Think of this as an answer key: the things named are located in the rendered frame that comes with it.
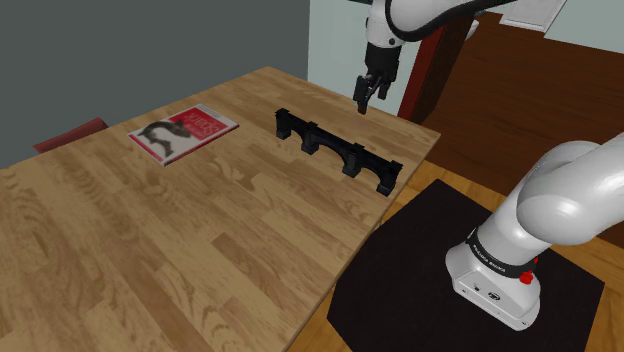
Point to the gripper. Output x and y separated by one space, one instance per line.
382 59

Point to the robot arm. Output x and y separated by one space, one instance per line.
560 195

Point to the black arched bridge toy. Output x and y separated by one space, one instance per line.
341 148

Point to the red and white book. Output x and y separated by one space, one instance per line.
204 128

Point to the white framed window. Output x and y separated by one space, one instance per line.
531 14

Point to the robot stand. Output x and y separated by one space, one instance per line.
390 292

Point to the wooden table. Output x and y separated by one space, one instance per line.
170 244

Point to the red chair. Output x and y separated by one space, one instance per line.
73 136

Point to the dark red door frame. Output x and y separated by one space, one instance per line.
429 78

